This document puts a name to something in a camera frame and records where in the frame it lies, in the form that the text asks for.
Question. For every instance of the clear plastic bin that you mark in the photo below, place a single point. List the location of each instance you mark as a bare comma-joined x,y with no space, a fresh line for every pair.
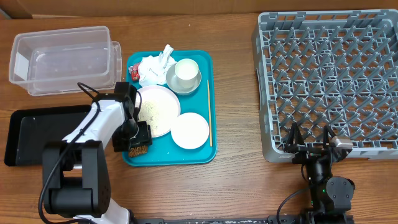
53,62

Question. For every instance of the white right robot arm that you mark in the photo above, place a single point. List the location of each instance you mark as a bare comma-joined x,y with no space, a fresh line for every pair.
330,195

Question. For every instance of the wooden chopstick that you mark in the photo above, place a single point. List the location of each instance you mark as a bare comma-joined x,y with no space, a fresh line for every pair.
209,114

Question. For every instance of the small white bowl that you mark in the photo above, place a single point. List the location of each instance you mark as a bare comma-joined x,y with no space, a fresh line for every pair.
190,131

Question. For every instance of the white cup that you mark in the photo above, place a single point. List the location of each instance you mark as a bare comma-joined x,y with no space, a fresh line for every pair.
186,71

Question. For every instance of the red snack wrapper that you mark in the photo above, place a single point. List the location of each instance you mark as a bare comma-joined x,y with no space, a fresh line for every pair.
134,72

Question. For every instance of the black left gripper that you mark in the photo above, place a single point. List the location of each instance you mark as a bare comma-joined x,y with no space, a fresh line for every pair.
145,138

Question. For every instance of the grey dishwasher rack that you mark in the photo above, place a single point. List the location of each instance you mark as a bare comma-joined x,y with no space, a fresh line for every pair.
337,68

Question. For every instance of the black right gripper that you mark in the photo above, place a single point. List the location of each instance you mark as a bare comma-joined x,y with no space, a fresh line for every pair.
313,150

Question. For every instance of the white napkin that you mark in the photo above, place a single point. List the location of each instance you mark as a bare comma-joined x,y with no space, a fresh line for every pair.
153,69

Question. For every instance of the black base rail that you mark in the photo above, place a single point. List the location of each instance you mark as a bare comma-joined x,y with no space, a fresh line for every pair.
284,219

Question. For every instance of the grey saucer bowl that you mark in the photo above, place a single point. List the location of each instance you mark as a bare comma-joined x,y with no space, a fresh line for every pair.
172,82

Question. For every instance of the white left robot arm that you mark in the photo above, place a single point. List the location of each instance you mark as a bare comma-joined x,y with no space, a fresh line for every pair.
76,182

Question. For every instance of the brown food scrap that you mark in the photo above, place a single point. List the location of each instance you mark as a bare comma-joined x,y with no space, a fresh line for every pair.
137,151

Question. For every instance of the large white plate with crumbs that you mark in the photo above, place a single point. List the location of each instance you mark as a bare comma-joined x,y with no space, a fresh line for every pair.
159,108

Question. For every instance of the black tray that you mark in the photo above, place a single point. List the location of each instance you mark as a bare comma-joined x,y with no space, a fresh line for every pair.
30,130

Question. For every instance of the teal plastic tray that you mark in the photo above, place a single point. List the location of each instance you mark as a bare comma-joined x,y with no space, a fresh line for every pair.
163,151

